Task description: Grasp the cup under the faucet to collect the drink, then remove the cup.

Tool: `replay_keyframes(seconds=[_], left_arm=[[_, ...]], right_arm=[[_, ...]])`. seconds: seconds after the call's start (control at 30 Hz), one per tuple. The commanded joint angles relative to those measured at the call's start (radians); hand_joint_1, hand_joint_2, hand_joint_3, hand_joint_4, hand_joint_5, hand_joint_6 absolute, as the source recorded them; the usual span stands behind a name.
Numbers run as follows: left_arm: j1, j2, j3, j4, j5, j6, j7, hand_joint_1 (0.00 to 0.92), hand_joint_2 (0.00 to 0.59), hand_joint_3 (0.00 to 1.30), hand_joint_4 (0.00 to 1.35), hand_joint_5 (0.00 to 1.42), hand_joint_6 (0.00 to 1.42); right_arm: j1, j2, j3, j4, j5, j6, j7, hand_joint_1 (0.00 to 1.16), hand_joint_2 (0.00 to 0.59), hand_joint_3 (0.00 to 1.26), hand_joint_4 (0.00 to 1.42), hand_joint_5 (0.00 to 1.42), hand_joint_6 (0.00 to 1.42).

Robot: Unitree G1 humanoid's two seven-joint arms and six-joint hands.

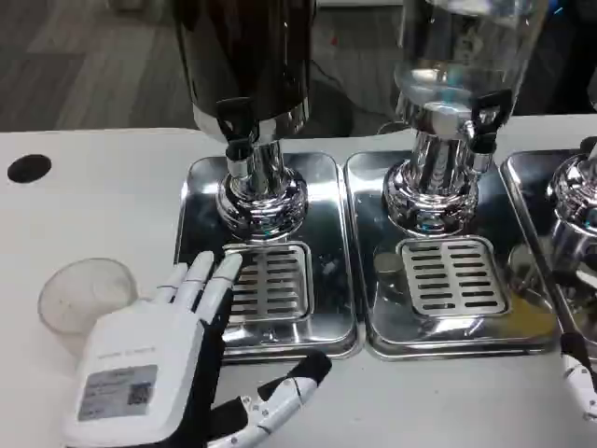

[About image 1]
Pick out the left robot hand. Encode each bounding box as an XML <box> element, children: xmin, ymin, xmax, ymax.
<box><xmin>60</xmin><ymin>250</ymin><xmax>333</xmax><ymax>448</ymax></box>

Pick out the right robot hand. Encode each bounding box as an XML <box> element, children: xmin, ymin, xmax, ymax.
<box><xmin>561</xmin><ymin>331</ymin><xmax>597</xmax><ymax>421</ymax></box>

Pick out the clear ribbed glass cup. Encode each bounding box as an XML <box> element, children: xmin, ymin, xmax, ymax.
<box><xmin>37</xmin><ymin>257</ymin><xmax>140</xmax><ymax>358</ymax></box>

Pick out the slotted steel drip grid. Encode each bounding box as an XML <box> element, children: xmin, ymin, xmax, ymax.
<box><xmin>396</xmin><ymin>236</ymin><xmax>510</xmax><ymax>317</ymax></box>
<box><xmin>222</xmin><ymin>242</ymin><xmax>313</xmax><ymax>323</ymax></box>

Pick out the steel drip tray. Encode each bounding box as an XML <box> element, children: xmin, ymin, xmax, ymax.
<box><xmin>343</xmin><ymin>149</ymin><xmax>563</xmax><ymax>360</ymax></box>
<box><xmin>173</xmin><ymin>151</ymin><xmax>358</xmax><ymax>363</ymax></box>
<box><xmin>499</xmin><ymin>148</ymin><xmax>597</xmax><ymax>346</ymax></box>

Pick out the chrome drink dispenser base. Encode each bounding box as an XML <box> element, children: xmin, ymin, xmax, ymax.
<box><xmin>545</xmin><ymin>137</ymin><xmax>597</xmax><ymax>290</ymax></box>

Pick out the black round counter hole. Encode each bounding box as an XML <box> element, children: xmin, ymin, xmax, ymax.
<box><xmin>7</xmin><ymin>153</ymin><xmax>52</xmax><ymax>184</ymax></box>

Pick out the clear drink dispenser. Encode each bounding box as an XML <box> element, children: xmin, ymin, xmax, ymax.
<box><xmin>382</xmin><ymin>0</ymin><xmax>549</xmax><ymax>234</ymax></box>

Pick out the black dispenser tap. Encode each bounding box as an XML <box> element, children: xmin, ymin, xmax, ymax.
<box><xmin>470</xmin><ymin>90</ymin><xmax>513</xmax><ymax>174</ymax></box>
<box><xmin>215</xmin><ymin>97</ymin><xmax>253</xmax><ymax>179</ymax></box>

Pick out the dark drink dispenser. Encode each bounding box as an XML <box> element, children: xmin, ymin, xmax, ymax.
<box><xmin>170</xmin><ymin>0</ymin><xmax>318</xmax><ymax>244</ymax></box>

